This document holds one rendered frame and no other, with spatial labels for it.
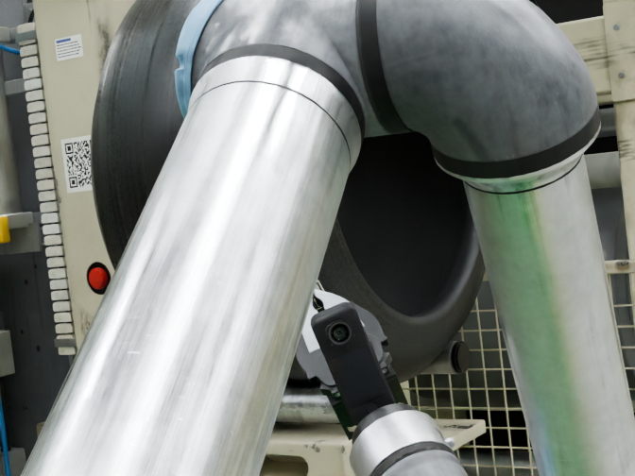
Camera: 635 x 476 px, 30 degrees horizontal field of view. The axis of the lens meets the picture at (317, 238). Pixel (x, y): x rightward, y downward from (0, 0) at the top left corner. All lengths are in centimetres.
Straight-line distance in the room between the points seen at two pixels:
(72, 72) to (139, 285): 108
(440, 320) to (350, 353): 39
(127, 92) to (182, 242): 74
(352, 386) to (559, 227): 37
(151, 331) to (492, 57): 29
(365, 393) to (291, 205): 49
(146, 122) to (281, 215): 68
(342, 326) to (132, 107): 39
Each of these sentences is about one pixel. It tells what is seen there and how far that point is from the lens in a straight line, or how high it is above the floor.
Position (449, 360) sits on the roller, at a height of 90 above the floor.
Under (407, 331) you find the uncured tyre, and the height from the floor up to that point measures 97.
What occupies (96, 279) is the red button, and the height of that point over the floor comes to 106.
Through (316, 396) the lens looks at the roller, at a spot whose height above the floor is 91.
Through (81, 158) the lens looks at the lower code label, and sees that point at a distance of 167.
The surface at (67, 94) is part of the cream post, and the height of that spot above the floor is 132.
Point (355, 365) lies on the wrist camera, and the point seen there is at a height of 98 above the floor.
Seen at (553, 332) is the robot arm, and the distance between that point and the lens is 87.
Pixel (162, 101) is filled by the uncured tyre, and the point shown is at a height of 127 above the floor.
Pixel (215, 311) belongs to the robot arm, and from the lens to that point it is 60.
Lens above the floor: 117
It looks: 3 degrees down
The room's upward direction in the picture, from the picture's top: 7 degrees counter-clockwise
